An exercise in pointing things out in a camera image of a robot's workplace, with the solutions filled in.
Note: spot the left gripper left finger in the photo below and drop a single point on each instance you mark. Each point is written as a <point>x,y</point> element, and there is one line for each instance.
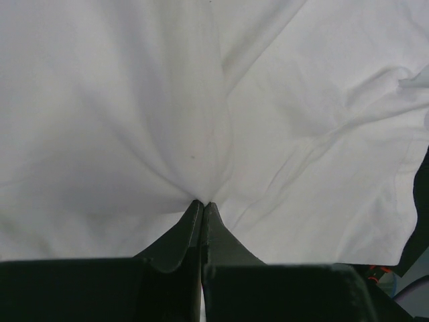
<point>161,283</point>

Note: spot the white t shirt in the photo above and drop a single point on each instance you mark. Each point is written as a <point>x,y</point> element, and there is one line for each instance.
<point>299,119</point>

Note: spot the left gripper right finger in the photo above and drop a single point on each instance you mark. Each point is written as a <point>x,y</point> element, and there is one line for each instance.
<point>238,286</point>

